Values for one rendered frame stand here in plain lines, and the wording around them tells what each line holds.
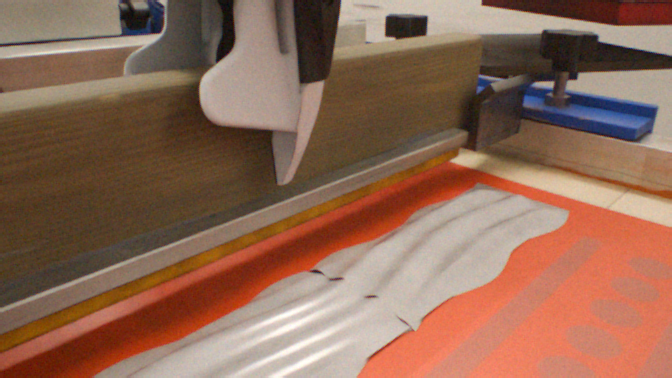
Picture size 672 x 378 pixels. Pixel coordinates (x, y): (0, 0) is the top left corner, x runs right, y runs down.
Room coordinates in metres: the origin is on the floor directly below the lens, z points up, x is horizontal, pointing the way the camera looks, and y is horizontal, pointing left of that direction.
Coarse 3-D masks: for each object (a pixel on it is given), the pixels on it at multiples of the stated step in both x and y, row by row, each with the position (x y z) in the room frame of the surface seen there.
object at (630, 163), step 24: (528, 120) 0.43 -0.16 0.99; (504, 144) 0.44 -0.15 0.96; (528, 144) 0.43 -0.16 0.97; (552, 144) 0.41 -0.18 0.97; (576, 144) 0.40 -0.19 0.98; (600, 144) 0.39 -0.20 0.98; (624, 144) 0.38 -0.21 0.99; (648, 144) 0.37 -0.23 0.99; (576, 168) 0.40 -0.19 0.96; (600, 168) 0.39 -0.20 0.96; (624, 168) 0.38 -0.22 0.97; (648, 168) 0.37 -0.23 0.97; (648, 192) 0.36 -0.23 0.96
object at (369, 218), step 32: (384, 192) 0.35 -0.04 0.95; (416, 192) 0.35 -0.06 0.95; (448, 192) 0.36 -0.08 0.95; (512, 192) 0.36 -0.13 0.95; (544, 192) 0.36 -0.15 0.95; (320, 224) 0.30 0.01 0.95; (352, 224) 0.30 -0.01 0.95; (384, 224) 0.30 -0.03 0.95; (576, 224) 0.31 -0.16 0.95; (608, 224) 0.31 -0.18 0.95; (640, 224) 0.31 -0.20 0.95; (288, 256) 0.26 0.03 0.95; (320, 256) 0.26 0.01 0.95; (512, 256) 0.26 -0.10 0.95; (544, 256) 0.27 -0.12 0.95; (480, 288) 0.23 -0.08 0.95; (448, 320) 0.20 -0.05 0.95
